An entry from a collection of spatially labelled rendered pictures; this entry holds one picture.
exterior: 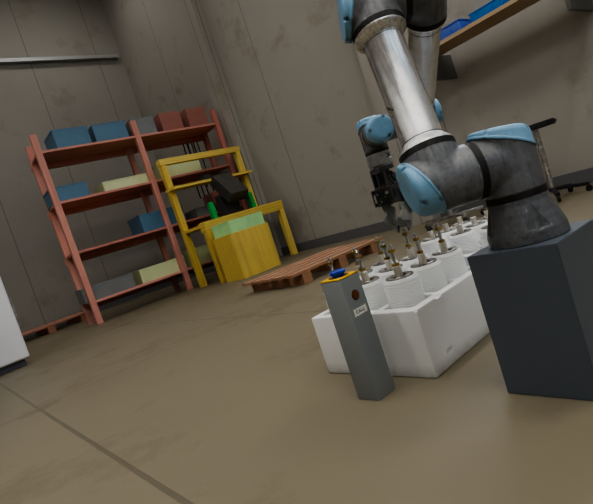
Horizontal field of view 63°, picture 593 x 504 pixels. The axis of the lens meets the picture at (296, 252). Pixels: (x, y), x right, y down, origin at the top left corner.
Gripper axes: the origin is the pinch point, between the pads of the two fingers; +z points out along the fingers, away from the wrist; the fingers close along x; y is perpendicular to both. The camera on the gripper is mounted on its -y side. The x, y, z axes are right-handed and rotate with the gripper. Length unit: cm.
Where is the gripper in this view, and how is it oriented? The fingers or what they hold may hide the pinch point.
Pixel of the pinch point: (403, 226)
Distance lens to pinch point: 155.8
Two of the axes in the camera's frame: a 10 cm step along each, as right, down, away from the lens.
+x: 7.3, -1.9, -6.5
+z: 3.1, 9.5, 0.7
